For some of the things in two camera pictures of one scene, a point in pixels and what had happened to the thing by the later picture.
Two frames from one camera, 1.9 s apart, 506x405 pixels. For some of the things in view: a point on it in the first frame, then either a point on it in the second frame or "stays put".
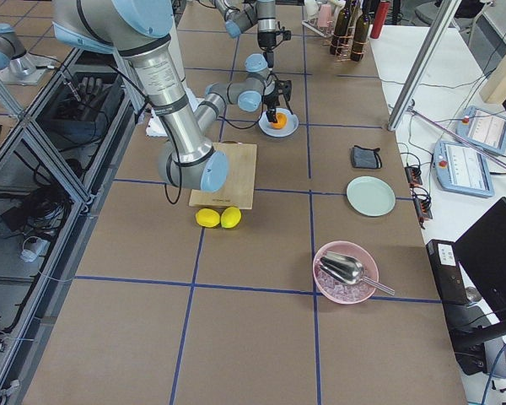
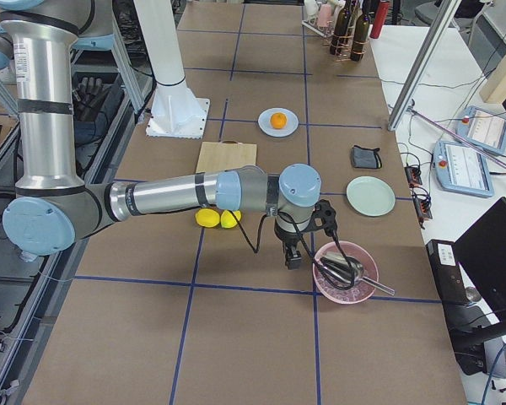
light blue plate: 290,127 stays put
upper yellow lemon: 207,218 stays put
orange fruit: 281,122 stays put
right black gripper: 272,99 -> 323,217
